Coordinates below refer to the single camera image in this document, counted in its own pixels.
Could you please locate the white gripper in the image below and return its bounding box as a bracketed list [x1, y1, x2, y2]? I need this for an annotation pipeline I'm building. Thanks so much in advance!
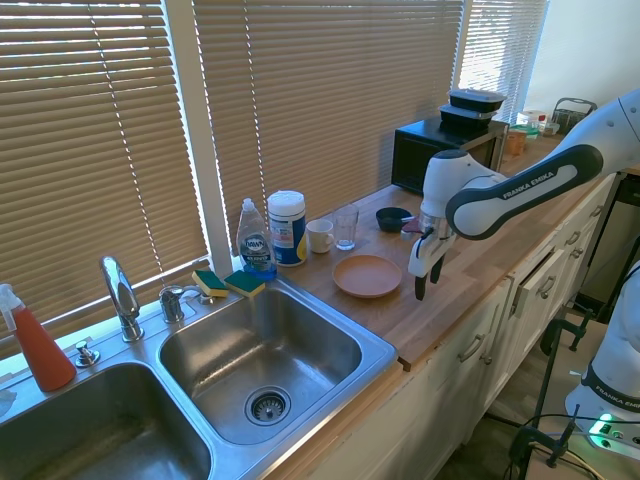
[407, 233, 457, 302]

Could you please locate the orange plastic plate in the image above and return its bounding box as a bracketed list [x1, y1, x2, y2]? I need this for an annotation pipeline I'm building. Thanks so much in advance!
[333, 254, 404, 300]

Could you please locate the white ceramic mug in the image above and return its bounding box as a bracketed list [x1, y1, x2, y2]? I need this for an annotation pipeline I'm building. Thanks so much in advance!
[305, 218, 335, 255]

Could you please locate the stainless steel double sink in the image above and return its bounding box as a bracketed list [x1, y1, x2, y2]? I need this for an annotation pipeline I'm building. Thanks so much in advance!
[0, 273, 400, 480]

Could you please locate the silver sink drain strainer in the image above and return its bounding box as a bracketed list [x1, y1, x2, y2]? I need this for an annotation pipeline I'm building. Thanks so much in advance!
[244, 385, 292, 427]

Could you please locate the chrome sink knob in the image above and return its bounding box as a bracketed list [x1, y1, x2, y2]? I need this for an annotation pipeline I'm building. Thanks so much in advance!
[74, 340, 101, 369]

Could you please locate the black bowl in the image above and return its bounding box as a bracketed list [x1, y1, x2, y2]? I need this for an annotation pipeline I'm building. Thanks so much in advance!
[375, 206, 415, 233]

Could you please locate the white kitchen cabinet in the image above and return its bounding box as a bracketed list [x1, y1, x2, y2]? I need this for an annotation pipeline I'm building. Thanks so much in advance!
[279, 174, 621, 480]

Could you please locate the clear drinking glass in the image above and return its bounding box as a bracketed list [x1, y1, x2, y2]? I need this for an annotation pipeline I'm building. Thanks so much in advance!
[332, 203, 360, 252]

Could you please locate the black microwave oven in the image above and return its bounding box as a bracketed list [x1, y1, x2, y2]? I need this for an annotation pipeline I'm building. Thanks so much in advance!
[390, 118, 510, 196]

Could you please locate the white wipes canister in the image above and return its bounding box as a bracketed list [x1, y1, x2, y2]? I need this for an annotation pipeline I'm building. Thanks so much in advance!
[266, 189, 308, 268]

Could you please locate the black C-clamp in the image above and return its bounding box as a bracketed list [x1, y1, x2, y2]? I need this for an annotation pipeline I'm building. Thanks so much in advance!
[508, 404, 581, 470]
[539, 309, 609, 354]

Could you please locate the orange cardboard box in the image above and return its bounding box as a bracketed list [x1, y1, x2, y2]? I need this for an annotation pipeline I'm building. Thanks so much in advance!
[505, 127, 529, 156]

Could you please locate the black plastic food container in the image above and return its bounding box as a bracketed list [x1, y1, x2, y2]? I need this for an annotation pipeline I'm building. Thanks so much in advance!
[438, 103, 496, 134]
[447, 88, 507, 112]

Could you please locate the clear Dawn dish soap bottle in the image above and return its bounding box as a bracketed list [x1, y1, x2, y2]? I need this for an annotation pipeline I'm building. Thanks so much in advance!
[235, 197, 278, 281]

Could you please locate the yellow green sponge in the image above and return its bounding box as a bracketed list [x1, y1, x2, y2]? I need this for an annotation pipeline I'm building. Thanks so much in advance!
[223, 270, 267, 300]
[191, 269, 230, 299]

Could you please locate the white tub with red label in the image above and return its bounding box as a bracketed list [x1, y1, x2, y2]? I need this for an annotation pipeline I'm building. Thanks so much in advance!
[517, 108, 549, 132]

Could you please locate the wide tan window blind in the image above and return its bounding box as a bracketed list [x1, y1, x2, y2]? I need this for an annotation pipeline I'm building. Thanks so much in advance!
[192, 0, 466, 256]
[0, 0, 210, 359]

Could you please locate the grey cutlery caddy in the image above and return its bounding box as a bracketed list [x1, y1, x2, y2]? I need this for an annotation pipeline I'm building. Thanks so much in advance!
[552, 97, 598, 135]

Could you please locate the narrow tan window blind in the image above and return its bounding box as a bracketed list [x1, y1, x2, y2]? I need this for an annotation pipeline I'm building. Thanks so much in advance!
[457, 0, 549, 124]

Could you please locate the chrome kitchen faucet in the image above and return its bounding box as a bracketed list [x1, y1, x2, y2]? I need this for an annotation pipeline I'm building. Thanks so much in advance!
[99, 256, 146, 343]

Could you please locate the orange spray bottle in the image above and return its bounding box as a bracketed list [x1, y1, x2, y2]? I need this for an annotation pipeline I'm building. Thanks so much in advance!
[0, 283, 78, 393]

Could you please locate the white window frame post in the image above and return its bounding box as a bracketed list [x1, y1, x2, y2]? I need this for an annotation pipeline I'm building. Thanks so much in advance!
[162, 0, 236, 274]

